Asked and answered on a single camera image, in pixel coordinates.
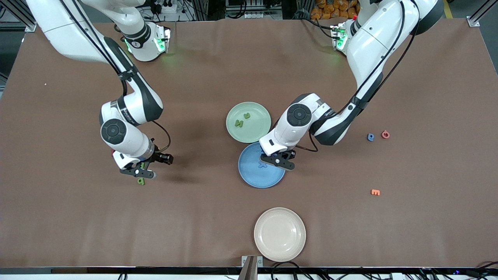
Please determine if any light green plate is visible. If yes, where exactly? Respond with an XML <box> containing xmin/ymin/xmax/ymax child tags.
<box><xmin>226</xmin><ymin>102</ymin><xmax>272</xmax><ymax>144</ymax></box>

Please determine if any blue plate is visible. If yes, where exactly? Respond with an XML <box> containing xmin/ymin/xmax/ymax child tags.
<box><xmin>238</xmin><ymin>142</ymin><xmax>287</xmax><ymax>189</ymax></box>

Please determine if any beige plate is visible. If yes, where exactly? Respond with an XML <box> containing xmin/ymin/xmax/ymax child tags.
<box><xmin>254</xmin><ymin>207</ymin><xmax>307</xmax><ymax>263</ymax></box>

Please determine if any white power strip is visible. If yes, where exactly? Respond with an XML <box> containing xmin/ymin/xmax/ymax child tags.
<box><xmin>243</xmin><ymin>11</ymin><xmax>282</xmax><ymax>20</ymax></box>
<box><xmin>150</xmin><ymin>0</ymin><xmax>177</xmax><ymax>14</ymax></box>

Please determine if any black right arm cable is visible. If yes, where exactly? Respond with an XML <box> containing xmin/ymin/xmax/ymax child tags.
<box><xmin>58</xmin><ymin>0</ymin><xmax>172</xmax><ymax>153</ymax></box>

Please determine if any grey metal bracket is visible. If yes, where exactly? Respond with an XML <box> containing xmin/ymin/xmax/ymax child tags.
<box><xmin>241</xmin><ymin>255</ymin><xmax>263</xmax><ymax>280</ymax></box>

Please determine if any aluminium frame profile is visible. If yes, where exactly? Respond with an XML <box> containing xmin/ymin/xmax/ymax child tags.
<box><xmin>0</xmin><ymin>0</ymin><xmax>43</xmax><ymax>32</ymax></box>
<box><xmin>469</xmin><ymin>0</ymin><xmax>498</xmax><ymax>27</ymax></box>

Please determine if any black cable loop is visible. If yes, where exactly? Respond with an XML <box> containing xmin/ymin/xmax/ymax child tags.
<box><xmin>271</xmin><ymin>261</ymin><xmax>312</xmax><ymax>280</ymax></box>

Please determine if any bag of oranges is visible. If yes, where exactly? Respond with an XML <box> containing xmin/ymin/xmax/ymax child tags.
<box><xmin>310</xmin><ymin>0</ymin><xmax>360</xmax><ymax>20</ymax></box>

